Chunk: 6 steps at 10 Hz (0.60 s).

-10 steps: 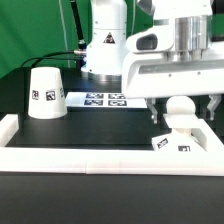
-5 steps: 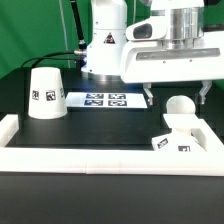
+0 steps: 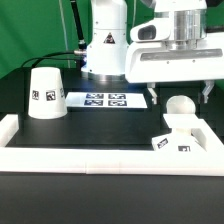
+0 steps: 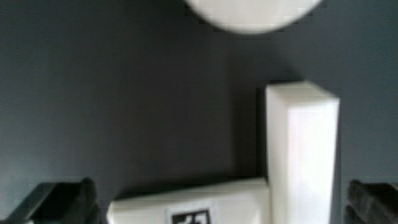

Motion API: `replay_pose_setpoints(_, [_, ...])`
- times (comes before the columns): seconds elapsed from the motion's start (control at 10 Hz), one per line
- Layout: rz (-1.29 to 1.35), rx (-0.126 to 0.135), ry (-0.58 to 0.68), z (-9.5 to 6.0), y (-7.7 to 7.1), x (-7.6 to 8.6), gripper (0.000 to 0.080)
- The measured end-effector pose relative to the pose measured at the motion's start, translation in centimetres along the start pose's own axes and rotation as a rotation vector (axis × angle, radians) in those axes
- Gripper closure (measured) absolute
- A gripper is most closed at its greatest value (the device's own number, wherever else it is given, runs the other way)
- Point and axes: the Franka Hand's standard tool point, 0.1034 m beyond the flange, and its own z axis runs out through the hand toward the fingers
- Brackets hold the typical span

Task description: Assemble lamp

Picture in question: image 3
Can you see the white lamp shade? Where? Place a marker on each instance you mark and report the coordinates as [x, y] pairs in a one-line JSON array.
[[46, 98]]

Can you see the white lamp base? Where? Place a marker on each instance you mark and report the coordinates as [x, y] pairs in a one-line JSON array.
[[180, 138]]

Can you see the white tag sheet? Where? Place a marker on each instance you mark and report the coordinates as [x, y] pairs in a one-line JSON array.
[[106, 100]]

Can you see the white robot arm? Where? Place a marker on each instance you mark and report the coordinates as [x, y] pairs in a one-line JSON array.
[[172, 47]]

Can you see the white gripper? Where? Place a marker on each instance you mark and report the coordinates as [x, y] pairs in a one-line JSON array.
[[152, 63]]

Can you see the white lamp bulb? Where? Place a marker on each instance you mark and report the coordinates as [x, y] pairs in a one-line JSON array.
[[180, 104]]

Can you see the white U-shaped fence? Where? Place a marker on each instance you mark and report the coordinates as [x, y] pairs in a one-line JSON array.
[[168, 160]]

